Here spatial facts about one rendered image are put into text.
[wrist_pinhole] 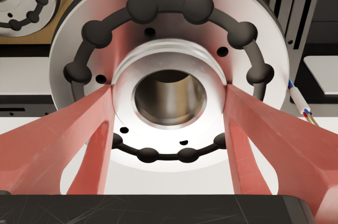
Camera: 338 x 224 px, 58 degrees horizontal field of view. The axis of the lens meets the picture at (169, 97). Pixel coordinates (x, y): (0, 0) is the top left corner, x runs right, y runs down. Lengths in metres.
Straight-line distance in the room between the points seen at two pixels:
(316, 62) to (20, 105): 0.26
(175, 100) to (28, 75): 0.18
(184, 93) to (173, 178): 0.54
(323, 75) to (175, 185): 0.47
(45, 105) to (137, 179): 0.45
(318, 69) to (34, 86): 0.25
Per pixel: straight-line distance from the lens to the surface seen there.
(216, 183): 0.70
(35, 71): 0.31
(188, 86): 0.15
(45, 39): 0.35
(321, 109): 0.27
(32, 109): 0.27
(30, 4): 0.30
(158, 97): 0.15
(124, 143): 0.15
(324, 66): 0.31
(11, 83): 0.30
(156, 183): 0.70
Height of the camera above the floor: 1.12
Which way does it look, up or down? 53 degrees down
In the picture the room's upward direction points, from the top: 178 degrees counter-clockwise
